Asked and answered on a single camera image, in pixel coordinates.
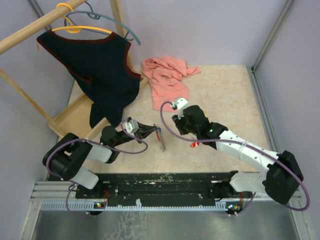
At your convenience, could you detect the red key tag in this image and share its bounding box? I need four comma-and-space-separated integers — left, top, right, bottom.
190, 142, 200, 148

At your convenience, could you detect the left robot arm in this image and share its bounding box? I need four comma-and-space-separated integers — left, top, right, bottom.
42, 118, 160, 199

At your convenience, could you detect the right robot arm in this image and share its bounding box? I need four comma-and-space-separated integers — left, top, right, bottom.
171, 103, 304, 205

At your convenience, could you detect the wooden clothes rack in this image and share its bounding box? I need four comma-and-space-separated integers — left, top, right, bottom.
0, 0, 149, 151

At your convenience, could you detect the pink cloth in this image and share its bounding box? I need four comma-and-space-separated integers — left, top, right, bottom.
141, 56, 201, 111

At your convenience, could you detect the dark navy vest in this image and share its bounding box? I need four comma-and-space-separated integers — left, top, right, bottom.
36, 30, 141, 128

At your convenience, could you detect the yellow clothes hanger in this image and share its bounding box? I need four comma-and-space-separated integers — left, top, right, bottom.
36, 2, 112, 51

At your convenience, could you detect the grey-blue clothes hanger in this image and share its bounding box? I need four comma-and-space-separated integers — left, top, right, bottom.
63, 0, 142, 46

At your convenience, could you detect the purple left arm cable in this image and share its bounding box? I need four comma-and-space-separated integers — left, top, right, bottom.
46, 119, 149, 219

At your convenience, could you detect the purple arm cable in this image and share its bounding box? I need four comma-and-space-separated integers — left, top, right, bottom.
46, 119, 149, 219
159, 100, 311, 216

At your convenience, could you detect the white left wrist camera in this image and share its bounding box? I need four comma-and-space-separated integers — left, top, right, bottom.
124, 118, 139, 135

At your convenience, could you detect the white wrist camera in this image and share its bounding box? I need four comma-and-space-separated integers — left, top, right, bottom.
124, 118, 139, 135
171, 97, 188, 120

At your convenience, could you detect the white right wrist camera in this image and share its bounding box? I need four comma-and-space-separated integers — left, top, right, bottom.
171, 97, 188, 120

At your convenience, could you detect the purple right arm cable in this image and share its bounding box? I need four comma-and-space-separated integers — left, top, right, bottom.
159, 100, 311, 216

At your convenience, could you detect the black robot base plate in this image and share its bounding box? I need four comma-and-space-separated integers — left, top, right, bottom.
75, 171, 252, 207

